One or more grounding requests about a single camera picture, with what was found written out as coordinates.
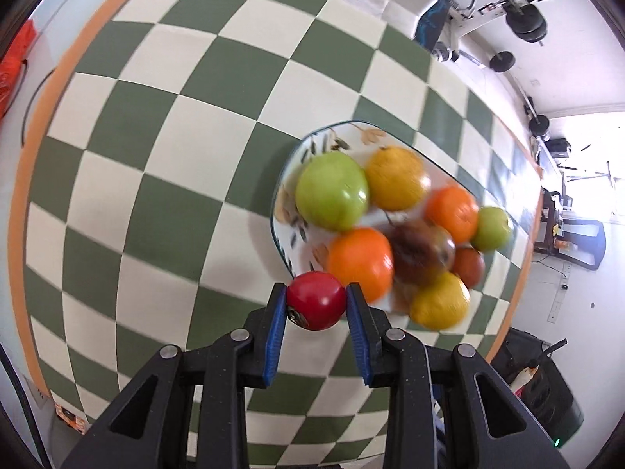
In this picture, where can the green apple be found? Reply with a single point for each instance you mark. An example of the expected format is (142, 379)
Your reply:
(493, 231)
(332, 192)

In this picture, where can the dark wooden side table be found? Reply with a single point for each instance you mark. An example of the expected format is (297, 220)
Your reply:
(552, 215)

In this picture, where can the brown pear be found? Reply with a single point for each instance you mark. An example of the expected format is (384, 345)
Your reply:
(421, 251)

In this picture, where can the small orange tangerine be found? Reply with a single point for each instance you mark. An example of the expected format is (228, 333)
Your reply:
(362, 256)

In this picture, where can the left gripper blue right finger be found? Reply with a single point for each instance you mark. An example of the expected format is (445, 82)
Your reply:
(361, 325)

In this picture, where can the large yellow lemon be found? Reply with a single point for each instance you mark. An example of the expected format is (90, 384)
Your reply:
(441, 304)

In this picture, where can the barbell on floor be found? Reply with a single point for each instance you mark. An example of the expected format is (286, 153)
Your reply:
(502, 63)

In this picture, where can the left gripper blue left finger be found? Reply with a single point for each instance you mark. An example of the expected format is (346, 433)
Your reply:
(277, 309)

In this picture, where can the white barbell rack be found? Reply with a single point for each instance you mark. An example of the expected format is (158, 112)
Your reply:
(521, 16)

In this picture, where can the small yellow citrus fruit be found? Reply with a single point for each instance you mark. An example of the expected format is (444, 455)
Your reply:
(397, 179)

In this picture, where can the red cherry tomato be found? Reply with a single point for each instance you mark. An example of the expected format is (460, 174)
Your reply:
(315, 301)

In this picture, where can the black blue weight bench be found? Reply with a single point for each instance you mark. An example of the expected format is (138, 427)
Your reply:
(431, 24)

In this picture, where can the red plastic bag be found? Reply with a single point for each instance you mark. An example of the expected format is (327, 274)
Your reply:
(12, 61)

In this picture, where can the dark red-orange orange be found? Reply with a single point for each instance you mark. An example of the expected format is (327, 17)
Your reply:
(469, 266)

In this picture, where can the floral oval plate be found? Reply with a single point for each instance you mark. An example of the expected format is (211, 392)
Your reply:
(303, 246)

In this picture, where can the bright orange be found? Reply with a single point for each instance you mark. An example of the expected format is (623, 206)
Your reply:
(454, 209)

